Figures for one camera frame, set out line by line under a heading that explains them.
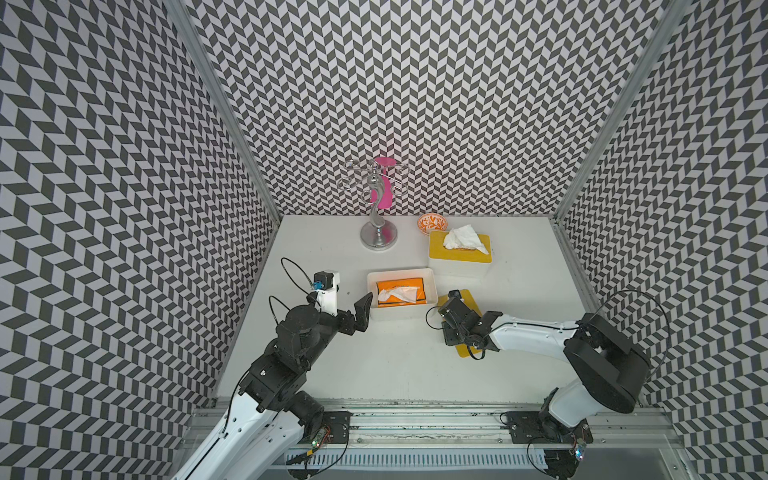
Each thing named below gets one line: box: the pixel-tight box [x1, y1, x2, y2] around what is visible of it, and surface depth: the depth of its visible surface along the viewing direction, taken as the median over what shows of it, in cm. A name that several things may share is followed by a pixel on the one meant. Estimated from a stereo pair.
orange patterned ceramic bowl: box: [417, 213, 448, 236], surface depth 117 cm
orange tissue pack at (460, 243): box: [429, 224, 492, 262], surface depth 98 cm
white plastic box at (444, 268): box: [428, 256, 492, 279], surface depth 101 cm
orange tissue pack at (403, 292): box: [376, 277, 427, 308], surface depth 90 cm
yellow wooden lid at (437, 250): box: [428, 231, 493, 263], surface depth 99 cm
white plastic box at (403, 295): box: [367, 268, 438, 321], surface depth 90 cm
